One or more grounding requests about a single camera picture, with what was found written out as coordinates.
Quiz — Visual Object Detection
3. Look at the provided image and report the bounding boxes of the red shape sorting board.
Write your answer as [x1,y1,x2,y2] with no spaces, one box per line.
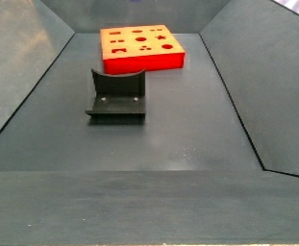
[100,25,184,74]

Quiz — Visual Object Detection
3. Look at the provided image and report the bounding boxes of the black curved holder stand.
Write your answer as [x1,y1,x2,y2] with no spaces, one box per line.
[84,70,147,125]

